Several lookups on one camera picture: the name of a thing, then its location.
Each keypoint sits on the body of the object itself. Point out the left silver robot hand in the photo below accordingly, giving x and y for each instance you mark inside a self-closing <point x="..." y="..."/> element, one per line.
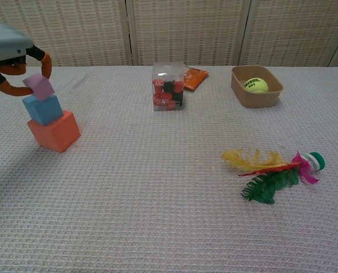
<point x="4" y="42"/>

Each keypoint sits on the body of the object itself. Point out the small pink cube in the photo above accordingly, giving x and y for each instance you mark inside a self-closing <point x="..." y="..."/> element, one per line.
<point x="39" y="85"/>

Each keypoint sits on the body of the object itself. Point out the blue foam cube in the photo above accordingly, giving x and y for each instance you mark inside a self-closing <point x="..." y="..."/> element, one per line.
<point x="42" y="109"/>

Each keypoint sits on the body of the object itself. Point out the large orange foam block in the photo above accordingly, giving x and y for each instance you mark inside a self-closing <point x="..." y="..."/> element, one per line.
<point x="55" y="132"/>

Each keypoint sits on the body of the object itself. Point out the orange snack packet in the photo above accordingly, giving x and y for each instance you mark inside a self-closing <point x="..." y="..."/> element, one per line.
<point x="195" y="78"/>

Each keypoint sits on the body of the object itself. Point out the white woven tablecloth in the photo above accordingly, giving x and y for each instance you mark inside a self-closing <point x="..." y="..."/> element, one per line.
<point x="157" y="199"/>

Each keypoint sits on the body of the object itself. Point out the yellow tennis ball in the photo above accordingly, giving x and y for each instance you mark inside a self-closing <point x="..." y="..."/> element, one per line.
<point x="256" y="84"/>

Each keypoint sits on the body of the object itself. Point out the brown paper tray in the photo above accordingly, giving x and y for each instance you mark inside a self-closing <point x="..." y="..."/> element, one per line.
<point x="256" y="99"/>

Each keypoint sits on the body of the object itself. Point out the colourful feather shuttlecock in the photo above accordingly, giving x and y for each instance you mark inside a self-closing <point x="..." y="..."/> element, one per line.
<point x="271" y="179"/>

